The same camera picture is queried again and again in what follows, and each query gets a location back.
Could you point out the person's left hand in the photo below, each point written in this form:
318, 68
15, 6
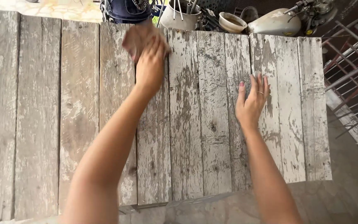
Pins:
150, 71

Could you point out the person's right hand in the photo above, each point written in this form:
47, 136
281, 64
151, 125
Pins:
251, 107

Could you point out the person's left fingers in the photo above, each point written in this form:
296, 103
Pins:
158, 46

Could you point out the brown sandpaper piece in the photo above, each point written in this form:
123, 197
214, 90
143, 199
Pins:
135, 39

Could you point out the white bucket with rods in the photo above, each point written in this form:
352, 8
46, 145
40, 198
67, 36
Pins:
179, 19

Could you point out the black metal tool parts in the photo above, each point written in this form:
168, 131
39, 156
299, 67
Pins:
210, 20

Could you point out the weathered white wooden plank panel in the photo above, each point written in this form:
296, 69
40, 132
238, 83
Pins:
197, 109

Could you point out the cream ceramic bowl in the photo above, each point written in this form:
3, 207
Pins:
231, 22

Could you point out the dark round pot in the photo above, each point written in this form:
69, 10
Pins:
249, 14

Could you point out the cream motorcycle fuel tank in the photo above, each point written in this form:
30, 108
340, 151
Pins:
275, 23

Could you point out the grey motorcycle engine part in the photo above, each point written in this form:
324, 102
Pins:
315, 12

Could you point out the rusty metal bar rack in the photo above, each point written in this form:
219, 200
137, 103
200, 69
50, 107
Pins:
350, 93

